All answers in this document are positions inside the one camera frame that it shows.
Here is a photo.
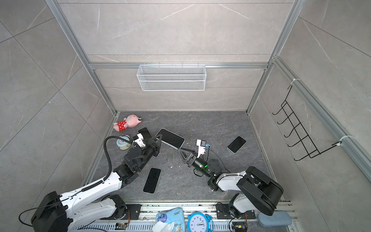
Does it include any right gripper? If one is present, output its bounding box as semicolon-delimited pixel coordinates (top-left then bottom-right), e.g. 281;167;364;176
180;148;213;180

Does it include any phone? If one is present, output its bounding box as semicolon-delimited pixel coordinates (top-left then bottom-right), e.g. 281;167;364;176
143;168;161;194
156;128;185;149
227;136;246;153
138;127;152;140

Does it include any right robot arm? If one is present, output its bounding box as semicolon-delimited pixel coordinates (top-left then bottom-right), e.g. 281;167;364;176
177;148;284;218

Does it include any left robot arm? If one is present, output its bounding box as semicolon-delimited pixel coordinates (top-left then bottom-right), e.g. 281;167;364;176
31;134;162;232

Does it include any pink plush toy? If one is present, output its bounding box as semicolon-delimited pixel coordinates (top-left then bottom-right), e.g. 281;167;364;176
113;115;142;131

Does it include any small cream alarm clock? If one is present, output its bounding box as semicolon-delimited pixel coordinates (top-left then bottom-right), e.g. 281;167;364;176
117;135;131;150

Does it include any blue tissue pack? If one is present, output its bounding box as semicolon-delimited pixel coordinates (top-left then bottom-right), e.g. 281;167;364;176
152;207;186;232

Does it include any blue alarm clock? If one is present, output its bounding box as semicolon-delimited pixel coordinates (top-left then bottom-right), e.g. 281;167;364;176
187;212;214;232

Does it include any grey blue pouch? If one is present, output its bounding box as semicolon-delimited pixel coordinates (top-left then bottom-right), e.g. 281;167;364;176
258;211;292;227

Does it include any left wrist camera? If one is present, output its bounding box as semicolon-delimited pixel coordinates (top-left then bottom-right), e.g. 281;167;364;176
132;133;146;148

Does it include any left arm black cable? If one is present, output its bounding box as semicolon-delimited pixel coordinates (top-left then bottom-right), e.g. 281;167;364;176
103;135;134;182

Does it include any white wire mesh basket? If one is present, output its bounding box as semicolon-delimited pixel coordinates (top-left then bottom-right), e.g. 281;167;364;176
137;64;207;91

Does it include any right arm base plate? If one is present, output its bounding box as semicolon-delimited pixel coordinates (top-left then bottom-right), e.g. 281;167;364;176
215;202;256;219

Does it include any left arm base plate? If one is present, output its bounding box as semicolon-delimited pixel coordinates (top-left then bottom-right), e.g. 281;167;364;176
114;204;142;220

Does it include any black wire hook rack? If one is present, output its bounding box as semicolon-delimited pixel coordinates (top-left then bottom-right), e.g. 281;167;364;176
272;85;343;162

